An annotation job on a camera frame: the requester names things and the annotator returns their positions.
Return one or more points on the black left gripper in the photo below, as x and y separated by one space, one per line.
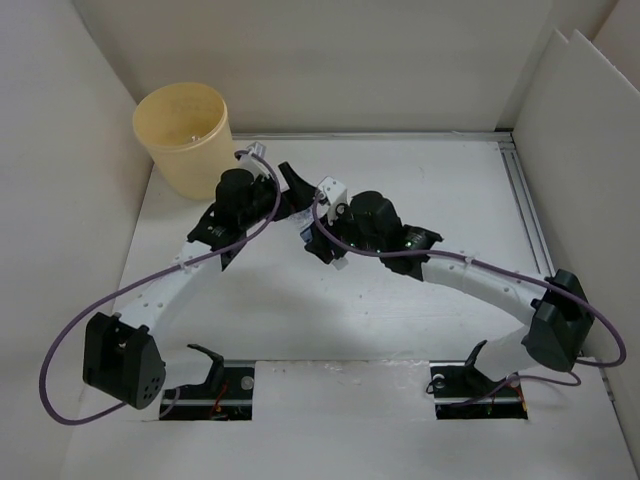
299 196

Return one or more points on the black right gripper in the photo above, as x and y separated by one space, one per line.
322 251

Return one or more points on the blue label bottle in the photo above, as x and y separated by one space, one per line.
304 224

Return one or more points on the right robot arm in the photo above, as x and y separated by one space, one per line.
552 311

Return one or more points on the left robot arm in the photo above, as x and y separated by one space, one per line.
121 354

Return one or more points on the yellow plastic bin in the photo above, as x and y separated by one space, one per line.
164 119

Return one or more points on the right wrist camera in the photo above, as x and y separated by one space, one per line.
333 193

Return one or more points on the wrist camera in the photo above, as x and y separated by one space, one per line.
333 193
246 159

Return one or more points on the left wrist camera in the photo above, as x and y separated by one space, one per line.
246 159

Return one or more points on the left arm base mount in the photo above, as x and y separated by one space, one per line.
226 393

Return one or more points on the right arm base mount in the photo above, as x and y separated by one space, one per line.
460 392

